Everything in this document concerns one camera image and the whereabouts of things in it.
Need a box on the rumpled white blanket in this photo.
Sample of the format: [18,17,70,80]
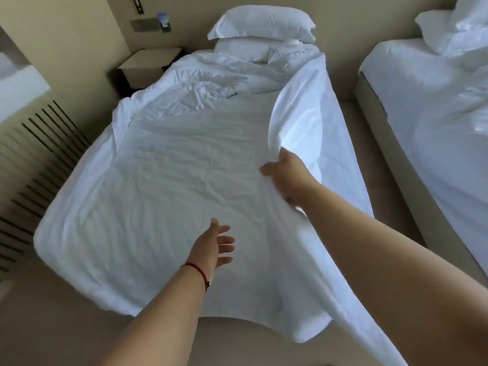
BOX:
[414,0,488,71]

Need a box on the grey wall switch panel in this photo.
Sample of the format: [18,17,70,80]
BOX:
[130,17,172,35]

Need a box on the white sheeted mattress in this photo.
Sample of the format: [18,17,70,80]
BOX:
[358,37,488,272]

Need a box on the red string bracelet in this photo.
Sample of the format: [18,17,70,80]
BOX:
[180,262,211,292]

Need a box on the dark bedside table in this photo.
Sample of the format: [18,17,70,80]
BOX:
[109,47,186,100]

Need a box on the slatted radiator cover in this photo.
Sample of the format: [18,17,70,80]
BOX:
[0,100,93,272]

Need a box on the flat white pillow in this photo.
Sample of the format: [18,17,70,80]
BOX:
[213,37,302,64]

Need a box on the beige bed base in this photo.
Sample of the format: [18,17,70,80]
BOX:
[353,71,488,291]

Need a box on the white bed sheet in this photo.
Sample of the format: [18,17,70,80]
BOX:
[34,49,409,366]

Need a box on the crumpled white duvet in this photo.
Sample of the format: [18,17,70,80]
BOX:
[164,43,329,101]

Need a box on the person's right forearm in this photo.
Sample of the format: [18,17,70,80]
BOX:
[295,181,488,366]

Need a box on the person's left hand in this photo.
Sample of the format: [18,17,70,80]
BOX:
[186,218,236,272]

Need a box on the plump white pillow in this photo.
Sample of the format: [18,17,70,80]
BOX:
[207,5,317,44]

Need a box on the white window ledge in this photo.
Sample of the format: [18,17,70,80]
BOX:
[0,53,52,125]

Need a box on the person's left forearm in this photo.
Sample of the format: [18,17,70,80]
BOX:
[97,263,212,366]

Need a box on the person's right hand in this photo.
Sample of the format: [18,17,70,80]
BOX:
[259,146,322,216]

